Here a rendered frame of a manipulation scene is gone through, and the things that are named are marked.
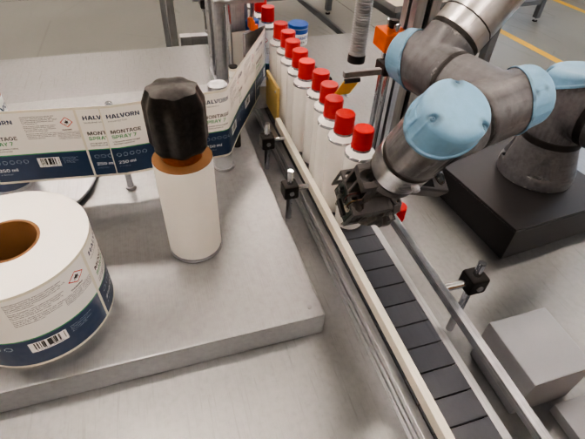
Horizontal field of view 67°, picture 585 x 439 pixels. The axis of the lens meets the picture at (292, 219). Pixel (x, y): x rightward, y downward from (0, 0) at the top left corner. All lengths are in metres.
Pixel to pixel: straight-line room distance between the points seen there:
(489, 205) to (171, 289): 0.61
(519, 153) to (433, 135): 0.56
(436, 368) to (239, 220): 0.42
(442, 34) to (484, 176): 0.44
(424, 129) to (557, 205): 0.57
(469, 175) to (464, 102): 0.52
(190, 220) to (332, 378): 0.32
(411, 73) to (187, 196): 0.35
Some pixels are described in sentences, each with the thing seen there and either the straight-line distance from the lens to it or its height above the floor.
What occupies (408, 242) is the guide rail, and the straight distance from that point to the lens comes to 0.71.
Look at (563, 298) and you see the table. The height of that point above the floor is 0.83.
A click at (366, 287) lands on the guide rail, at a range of 0.69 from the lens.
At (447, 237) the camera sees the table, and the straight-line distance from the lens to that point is 0.94.
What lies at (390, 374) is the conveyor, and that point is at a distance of 0.67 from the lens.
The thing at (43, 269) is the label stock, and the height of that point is 1.02.
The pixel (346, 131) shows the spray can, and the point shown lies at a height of 1.06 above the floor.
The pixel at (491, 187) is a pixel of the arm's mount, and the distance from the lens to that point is 0.98.
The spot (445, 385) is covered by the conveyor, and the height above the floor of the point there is 0.88.
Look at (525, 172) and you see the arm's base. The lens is 1.00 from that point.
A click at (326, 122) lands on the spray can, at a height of 1.05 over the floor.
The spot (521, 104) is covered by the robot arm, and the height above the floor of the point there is 1.22.
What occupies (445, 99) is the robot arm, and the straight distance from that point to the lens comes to 0.47.
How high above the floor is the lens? 1.45
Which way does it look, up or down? 43 degrees down
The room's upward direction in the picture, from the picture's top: 3 degrees clockwise
